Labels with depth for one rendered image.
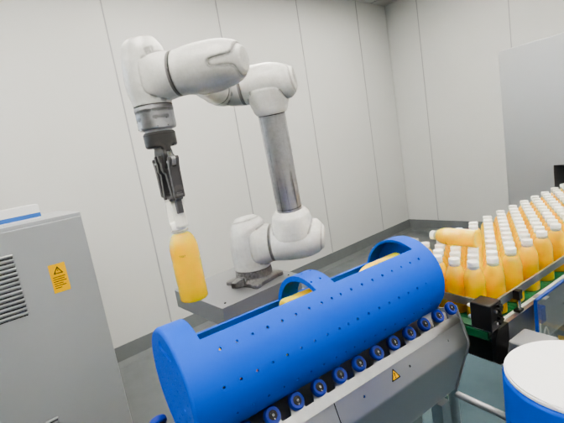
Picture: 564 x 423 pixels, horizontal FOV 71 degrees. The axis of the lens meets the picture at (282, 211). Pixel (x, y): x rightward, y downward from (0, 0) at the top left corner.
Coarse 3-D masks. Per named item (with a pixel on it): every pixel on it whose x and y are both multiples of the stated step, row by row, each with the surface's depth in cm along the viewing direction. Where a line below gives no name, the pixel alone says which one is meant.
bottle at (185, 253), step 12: (180, 240) 96; (192, 240) 97; (180, 252) 95; (192, 252) 96; (180, 264) 96; (192, 264) 97; (180, 276) 97; (192, 276) 97; (204, 276) 100; (180, 288) 98; (192, 288) 97; (204, 288) 99; (192, 300) 97
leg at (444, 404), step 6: (438, 402) 140; (444, 402) 140; (432, 408) 142; (438, 408) 139; (444, 408) 139; (450, 408) 141; (432, 414) 142; (438, 414) 140; (444, 414) 139; (450, 414) 141; (438, 420) 141; (444, 420) 139; (450, 420) 141
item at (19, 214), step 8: (16, 208) 199; (24, 208) 202; (32, 208) 204; (0, 216) 194; (8, 216) 196; (16, 216) 199; (24, 216) 201; (32, 216) 204; (40, 216) 207; (0, 224) 194; (8, 224) 196
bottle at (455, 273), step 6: (450, 264) 145; (456, 264) 144; (450, 270) 144; (456, 270) 143; (462, 270) 143; (450, 276) 144; (456, 276) 143; (462, 276) 143; (450, 282) 145; (456, 282) 143; (462, 282) 143; (450, 288) 145; (456, 288) 144; (462, 288) 143; (456, 294) 144; (462, 294) 144; (462, 306) 144; (462, 312) 145
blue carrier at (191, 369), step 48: (384, 240) 137; (288, 288) 123; (336, 288) 108; (384, 288) 114; (432, 288) 124; (192, 336) 89; (240, 336) 91; (288, 336) 95; (336, 336) 102; (384, 336) 117; (192, 384) 82; (240, 384) 87; (288, 384) 96
